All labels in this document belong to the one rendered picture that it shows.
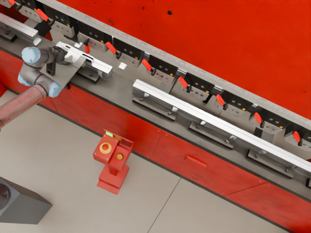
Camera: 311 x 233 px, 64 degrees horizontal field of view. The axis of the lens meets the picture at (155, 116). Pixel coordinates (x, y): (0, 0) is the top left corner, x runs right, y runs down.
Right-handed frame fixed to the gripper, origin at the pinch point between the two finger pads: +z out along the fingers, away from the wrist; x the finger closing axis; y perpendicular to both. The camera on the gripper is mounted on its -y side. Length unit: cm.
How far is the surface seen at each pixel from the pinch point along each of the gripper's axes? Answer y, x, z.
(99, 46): 18.2, -20.6, -11.7
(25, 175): -116, 16, 33
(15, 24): 2.6, 46.1, 7.6
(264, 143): 11, -129, 14
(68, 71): -4.7, -4.8, -3.0
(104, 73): 2.0, -21.3, 9.5
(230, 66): 39, -85, -31
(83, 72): -3.9, -8.1, 10.2
